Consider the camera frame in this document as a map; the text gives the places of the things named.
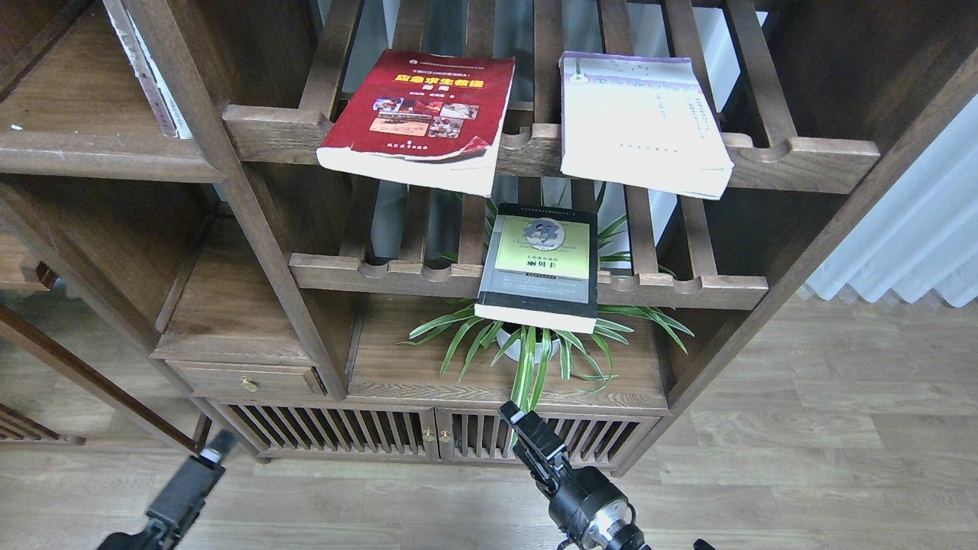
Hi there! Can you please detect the white plant pot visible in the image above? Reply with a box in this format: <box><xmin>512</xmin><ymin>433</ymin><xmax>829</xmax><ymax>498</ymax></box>
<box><xmin>496</xmin><ymin>324</ymin><xmax>561</xmax><ymax>364</ymax></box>

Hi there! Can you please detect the dark wooden bookshelf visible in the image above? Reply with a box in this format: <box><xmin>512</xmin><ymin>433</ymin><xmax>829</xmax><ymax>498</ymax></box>
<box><xmin>2</xmin><ymin>1</ymin><xmax>976</xmax><ymax>476</ymax></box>

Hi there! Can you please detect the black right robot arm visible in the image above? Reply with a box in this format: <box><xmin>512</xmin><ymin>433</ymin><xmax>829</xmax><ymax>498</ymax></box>
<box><xmin>500</xmin><ymin>401</ymin><xmax>649</xmax><ymax>549</ymax></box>

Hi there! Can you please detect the white book standing upright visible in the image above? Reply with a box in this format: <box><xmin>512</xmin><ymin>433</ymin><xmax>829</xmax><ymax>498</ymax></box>
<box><xmin>103</xmin><ymin>1</ymin><xmax>193</xmax><ymax>140</ymax></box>

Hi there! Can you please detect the white curtain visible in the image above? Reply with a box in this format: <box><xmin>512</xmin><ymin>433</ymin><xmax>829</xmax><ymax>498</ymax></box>
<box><xmin>805</xmin><ymin>99</ymin><xmax>977</xmax><ymax>309</ymax></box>

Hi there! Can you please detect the red cover book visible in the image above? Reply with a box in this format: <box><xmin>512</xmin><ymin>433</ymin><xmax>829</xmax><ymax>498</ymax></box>
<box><xmin>316</xmin><ymin>49</ymin><xmax>516</xmax><ymax>197</ymax></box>

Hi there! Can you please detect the green spider plant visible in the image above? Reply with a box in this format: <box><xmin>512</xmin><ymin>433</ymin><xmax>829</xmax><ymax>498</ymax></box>
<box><xmin>406</xmin><ymin>203</ymin><xmax>691</xmax><ymax>411</ymax></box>

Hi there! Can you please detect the white and purple book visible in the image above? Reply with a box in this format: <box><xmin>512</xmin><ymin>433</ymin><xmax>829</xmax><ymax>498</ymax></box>
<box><xmin>560</xmin><ymin>51</ymin><xmax>734</xmax><ymax>199</ymax></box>

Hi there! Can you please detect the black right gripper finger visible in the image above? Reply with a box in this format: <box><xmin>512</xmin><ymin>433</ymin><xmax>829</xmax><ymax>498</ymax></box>
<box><xmin>499</xmin><ymin>401</ymin><xmax>566</xmax><ymax>459</ymax></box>

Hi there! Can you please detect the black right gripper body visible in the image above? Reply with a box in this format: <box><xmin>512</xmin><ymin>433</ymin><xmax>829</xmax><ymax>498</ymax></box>
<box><xmin>514</xmin><ymin>442</ymin><xmax>636</xmax><ymax>549</ymax></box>

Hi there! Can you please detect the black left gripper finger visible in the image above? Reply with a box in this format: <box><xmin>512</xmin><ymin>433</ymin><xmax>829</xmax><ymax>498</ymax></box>
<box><xmin>200</xmin><ymin>429</ymin><xmax>238</xmax><ymax>465</ymax></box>

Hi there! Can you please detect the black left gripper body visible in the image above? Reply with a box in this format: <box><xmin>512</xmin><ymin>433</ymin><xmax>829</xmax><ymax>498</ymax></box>
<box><xmin>99</xmin><ymin>456</ymin><xmax>225</xmax><ymax>549</ymax></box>

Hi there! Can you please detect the green and black book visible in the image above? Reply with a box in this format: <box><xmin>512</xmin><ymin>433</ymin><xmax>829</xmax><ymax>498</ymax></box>
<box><xmin>474</xmin><ymin>203</ymin><xmax>598</xmax><ymax>334</ymax></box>

